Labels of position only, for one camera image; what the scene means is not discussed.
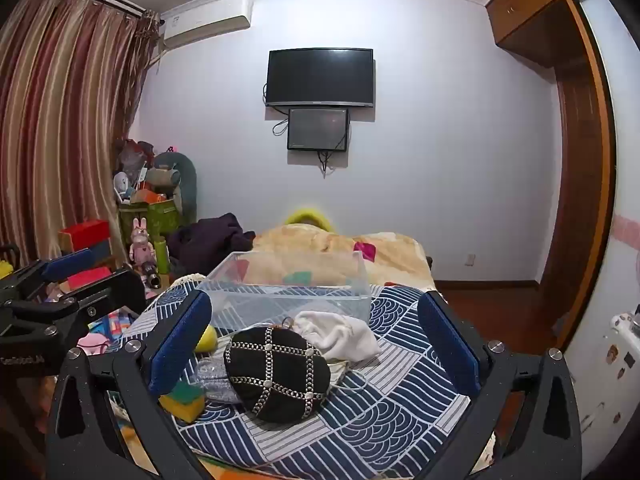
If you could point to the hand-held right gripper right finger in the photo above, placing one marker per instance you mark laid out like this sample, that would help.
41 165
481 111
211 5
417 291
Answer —
445 341

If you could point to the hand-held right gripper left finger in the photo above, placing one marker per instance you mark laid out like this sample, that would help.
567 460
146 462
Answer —
181 336

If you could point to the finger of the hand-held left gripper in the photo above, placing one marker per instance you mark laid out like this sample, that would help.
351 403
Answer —
67 264
127 287

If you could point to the yellow green sponge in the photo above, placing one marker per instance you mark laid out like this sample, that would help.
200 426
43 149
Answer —
184 402

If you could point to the white cloth bag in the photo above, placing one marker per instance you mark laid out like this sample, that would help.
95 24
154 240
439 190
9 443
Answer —
340 336

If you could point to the clear plastic storage box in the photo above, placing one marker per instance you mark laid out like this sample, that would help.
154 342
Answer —
290 290

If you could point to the yellow ball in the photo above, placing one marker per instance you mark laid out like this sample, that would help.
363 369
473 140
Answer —
206 339

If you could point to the red box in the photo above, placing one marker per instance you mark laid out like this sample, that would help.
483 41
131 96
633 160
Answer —
85 235

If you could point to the pink rabbit figure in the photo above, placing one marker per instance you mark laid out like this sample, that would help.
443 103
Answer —
142 245

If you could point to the green cylinder bottle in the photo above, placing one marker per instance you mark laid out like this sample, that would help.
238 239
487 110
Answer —
162 256

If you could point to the clear glittery pouch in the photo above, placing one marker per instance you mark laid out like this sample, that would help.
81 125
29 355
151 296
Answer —
212 377

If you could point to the green cardboard box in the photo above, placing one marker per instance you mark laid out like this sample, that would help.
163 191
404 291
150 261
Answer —
150 217

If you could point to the dark purple garment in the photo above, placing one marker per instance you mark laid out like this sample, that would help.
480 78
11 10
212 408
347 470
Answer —
210 246

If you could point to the blue white patterned blanket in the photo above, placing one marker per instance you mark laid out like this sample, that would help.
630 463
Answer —
360 400

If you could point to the pile of toys and bags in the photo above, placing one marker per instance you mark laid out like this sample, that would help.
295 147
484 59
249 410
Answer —
137 170

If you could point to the beige floral quilt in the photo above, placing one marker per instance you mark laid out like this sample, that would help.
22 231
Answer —
340 255

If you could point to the striped red beige curtain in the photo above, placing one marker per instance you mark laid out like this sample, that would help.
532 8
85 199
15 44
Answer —
65 120

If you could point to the yellow plush hat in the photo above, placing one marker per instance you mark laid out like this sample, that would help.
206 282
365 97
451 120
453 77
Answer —
307 216

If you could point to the white sliding wardrobe door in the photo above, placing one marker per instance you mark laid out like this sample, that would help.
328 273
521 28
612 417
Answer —
607 240

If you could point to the wooden wardrobe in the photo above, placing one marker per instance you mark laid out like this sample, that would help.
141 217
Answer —
565 110

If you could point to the white air conditioner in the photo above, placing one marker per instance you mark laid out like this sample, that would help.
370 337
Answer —
207 22

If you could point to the small black wall monitor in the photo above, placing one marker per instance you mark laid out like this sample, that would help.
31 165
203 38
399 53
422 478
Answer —
318 128

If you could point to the large black wall television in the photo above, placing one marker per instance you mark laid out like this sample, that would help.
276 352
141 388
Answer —
320 78

